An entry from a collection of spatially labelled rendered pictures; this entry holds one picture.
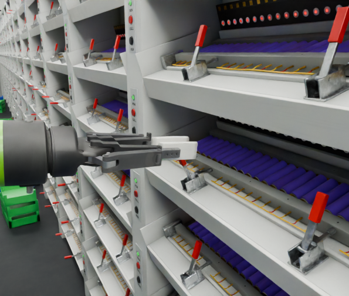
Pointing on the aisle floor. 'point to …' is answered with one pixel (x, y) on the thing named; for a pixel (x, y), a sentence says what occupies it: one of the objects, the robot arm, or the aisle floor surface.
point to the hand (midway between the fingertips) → (174, 148)
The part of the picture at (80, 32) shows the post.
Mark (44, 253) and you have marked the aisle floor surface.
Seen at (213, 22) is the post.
